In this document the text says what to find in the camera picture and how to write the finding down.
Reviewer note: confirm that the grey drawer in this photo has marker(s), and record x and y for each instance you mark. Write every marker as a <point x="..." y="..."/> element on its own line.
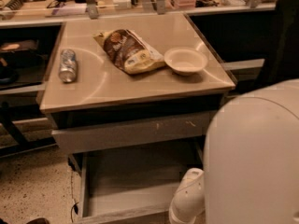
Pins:
<point x="134" y="185"/>
<point x="131" y="133"/>

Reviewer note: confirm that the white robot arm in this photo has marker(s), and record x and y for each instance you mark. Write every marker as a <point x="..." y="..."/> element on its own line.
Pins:
<point x="251" y="163"/>

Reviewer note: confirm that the grey drawer cabinet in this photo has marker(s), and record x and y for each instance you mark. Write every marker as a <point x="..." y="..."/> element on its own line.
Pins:
<point x="104" y="94"/>

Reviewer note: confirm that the white paper bowl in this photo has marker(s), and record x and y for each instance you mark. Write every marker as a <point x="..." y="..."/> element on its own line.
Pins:
<point x="185" y="61"/>

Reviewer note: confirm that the brown shoe tip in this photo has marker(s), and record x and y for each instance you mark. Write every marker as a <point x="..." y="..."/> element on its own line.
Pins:
<point x="40" y="220"/>

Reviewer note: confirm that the black office chair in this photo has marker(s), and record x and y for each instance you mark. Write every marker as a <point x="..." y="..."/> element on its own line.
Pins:
<point x="282" y="62"/>

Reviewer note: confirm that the brown chip bag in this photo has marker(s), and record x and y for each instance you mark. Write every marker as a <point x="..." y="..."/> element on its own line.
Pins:
<point x="129" y="52"/>

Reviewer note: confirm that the silver soda can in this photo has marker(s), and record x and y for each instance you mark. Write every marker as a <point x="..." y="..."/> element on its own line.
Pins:
<point x="68" y="66"/>

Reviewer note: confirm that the long workbench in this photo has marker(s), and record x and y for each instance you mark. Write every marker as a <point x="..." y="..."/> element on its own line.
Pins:
<point x="39" y="12"/>

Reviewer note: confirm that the black coiled spring tool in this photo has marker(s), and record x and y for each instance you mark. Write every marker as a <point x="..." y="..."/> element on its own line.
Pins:
<point x="12" y="5"/>

